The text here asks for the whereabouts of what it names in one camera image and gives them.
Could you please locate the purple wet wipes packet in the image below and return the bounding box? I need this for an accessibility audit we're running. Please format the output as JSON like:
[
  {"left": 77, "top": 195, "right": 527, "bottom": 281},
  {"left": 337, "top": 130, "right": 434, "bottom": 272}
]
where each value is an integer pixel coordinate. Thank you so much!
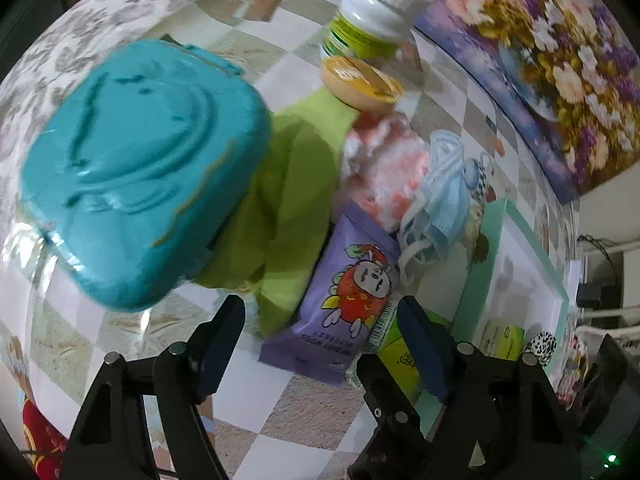
[{"left": 260, "top": 205, "right": 401, "bottom": 386}]

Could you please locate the white pill bottle green label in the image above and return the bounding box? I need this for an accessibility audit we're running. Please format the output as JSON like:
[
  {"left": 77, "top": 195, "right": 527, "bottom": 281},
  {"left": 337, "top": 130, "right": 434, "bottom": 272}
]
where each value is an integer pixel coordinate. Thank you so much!
[{"left": 320, "top": 0, "right": 433, "bottom": 61}]

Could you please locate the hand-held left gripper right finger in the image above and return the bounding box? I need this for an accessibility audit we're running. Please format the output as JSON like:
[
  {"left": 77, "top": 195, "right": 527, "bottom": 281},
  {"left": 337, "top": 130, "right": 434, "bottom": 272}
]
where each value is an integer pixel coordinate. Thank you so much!
[{"left": 397, "top": 297, "right": 583, "bottom": 480}]

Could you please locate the black power adapter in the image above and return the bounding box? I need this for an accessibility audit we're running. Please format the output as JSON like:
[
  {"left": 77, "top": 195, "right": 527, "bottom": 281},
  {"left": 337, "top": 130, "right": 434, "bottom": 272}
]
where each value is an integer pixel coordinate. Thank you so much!
[{"left": 576, "top": 285, "right": 621, "bottom": 307}]

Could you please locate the light green cloth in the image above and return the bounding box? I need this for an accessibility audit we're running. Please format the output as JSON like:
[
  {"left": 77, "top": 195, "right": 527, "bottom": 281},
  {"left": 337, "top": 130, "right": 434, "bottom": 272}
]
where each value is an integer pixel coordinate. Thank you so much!
[{"left": 195, "top": 87, "right": 358, "bottom": 338}]

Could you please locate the small green tissue pack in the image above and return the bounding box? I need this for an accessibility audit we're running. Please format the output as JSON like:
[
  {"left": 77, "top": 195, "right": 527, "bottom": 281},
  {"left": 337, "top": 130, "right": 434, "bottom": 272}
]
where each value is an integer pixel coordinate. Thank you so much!
[{"left": 480, "top": 322, "right": 526, "bottom": 361}]

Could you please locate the blue face mask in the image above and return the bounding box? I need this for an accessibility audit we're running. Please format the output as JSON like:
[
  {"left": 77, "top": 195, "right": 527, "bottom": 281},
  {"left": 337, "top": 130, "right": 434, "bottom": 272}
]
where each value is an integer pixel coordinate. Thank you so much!
[{"left": 397, "top": 130, "right": 473, "bottom": 281}]

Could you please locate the white tray with green rim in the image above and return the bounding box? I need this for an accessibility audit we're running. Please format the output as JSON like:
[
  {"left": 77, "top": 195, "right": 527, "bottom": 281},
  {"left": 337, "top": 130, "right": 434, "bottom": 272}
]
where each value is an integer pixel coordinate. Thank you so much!
[{"left": 420, "top": 199, "right": 571, "bottom": 441}]

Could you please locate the black cable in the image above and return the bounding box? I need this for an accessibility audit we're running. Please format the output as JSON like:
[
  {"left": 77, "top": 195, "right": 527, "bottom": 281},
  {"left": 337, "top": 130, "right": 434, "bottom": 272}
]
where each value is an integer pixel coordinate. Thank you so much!
[{"left": 577, "top": 234, "right": 626, "bottom": 286}]

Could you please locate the pink white striped fuzzy sock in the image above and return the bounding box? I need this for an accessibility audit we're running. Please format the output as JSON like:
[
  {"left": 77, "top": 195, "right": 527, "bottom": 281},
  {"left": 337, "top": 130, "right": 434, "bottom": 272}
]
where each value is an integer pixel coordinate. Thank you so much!
[{"left": 342, "top": 110, "right": 431, "bottom": 233}]

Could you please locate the red floral cloth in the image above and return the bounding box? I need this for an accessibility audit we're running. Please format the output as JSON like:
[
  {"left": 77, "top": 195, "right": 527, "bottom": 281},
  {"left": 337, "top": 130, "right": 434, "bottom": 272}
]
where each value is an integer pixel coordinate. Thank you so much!
[{"left": 22, "top": 400, "right": 68, "bottom": 480}]

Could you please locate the white power strip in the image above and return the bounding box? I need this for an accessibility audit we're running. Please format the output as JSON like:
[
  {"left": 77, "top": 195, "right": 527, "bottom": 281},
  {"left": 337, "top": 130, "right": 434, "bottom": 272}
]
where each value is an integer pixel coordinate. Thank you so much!
[{"left": 567, "top": 259, "right": 583, "bottom": 306}]

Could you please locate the teal plastic box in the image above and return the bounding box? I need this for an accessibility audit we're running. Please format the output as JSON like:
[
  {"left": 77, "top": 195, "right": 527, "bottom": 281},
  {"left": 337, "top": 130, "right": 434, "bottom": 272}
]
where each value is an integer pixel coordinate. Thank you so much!
[{"left": 20, "top": 40, "right": 273, "bottom": 311}]

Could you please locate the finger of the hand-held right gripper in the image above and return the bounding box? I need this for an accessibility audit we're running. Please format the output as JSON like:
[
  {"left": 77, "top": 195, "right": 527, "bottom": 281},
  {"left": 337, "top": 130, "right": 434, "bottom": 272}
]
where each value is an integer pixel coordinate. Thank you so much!
[{"left": 347, "top": 354, "right": 435, "bottom": 480}]

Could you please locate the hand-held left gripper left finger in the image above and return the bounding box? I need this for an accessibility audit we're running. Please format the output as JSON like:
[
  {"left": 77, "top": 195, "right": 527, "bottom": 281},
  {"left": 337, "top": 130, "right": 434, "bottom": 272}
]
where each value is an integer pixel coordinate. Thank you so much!
[{"left": 60, "top": 296, "right": 246, "bottom": 480}]

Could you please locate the floral painting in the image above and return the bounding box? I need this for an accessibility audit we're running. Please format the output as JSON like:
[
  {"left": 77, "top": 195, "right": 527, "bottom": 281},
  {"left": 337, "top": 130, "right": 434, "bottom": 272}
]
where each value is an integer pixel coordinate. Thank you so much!
[{"left": 345, "top": 0, "right": 640, "bottom": 203}]

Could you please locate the small orange round container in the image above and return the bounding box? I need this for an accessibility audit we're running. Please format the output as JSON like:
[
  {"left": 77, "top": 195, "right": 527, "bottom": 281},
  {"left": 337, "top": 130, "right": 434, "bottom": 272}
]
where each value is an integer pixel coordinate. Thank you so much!
[{"left": 320, "top": 56, "right": 405, "bottom": 111}]

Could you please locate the large green tissue pack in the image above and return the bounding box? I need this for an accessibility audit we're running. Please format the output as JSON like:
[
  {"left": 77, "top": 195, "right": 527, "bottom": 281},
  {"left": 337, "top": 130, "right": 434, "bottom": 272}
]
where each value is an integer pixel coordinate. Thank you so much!
[{"left": 375, "top": 310, "right": 451, "bottom": 406}]

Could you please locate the white cable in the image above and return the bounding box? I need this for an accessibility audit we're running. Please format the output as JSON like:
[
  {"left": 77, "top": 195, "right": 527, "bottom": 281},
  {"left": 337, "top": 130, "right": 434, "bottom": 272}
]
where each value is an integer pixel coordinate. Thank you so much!
[{"left": 575, "top": 305, "right": 640, "bottom": 346}]

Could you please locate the leopard print cloth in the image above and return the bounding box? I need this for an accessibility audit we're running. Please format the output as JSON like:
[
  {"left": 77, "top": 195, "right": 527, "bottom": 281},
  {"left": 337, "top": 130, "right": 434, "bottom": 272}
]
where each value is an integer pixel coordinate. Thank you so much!
[{"left": 522, "top": 332, "right": 557, "bottom": 368}]

